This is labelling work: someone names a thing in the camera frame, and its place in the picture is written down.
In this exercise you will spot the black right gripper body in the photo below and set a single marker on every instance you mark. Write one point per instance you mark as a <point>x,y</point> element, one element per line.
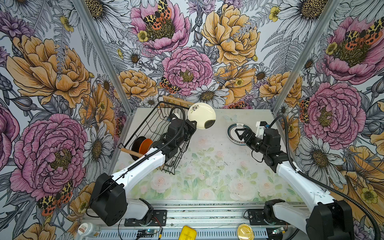
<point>255,143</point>

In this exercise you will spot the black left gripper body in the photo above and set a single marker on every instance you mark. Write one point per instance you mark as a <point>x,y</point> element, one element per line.
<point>189,131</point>

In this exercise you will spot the black wire dish rack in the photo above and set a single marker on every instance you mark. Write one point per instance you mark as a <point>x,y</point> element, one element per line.
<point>154,126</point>

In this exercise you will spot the cream bowl plate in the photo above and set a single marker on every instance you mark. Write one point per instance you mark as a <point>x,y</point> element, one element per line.
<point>203,114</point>

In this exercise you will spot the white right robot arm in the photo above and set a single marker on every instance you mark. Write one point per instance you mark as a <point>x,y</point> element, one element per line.
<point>325,219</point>

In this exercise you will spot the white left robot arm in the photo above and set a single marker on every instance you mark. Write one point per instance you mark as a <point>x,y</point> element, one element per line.
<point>109,198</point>

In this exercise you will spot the orange plate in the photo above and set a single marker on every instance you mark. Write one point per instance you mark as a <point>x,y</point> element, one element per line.
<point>145,146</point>

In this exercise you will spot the black plate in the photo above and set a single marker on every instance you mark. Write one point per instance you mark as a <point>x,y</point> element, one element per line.
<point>136,146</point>

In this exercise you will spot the round yellow lid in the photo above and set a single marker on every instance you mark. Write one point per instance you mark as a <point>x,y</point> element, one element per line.
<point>245,232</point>

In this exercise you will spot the yellow plastic block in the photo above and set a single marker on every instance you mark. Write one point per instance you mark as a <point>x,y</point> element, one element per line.
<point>188,233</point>

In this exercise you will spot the white bottle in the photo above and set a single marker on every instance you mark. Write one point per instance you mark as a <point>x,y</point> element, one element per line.
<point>89,230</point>

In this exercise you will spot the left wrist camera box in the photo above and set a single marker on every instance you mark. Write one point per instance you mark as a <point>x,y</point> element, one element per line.
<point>175,126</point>

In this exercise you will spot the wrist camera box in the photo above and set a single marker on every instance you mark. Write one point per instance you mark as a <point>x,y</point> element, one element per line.
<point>260,129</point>
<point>175,126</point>

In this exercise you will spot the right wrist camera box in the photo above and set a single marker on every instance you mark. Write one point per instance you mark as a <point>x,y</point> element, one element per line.
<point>260,129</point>

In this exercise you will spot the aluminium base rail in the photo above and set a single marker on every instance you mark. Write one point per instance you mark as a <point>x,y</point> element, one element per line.
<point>211,220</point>

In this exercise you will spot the aluminium right corner post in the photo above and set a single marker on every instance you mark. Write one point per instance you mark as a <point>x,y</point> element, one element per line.
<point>323,22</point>

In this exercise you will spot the aluminium corner post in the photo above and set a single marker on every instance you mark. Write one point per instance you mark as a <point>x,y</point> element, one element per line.
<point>323,22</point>
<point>97,41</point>

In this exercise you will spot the aluminium left corner post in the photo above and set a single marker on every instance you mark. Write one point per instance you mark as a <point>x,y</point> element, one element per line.
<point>97,41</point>

